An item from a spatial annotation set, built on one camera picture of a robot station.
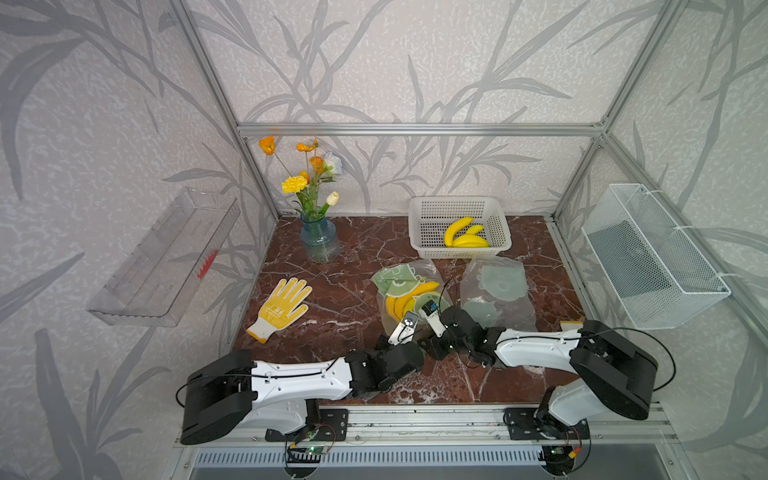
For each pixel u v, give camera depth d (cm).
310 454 72
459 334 67
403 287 91
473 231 115
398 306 93
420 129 97
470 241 105
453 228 115
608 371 44
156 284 64
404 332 66
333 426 73
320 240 99
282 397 45
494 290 97
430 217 109
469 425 75
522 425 74
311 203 96
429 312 77
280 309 94
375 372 59
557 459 72
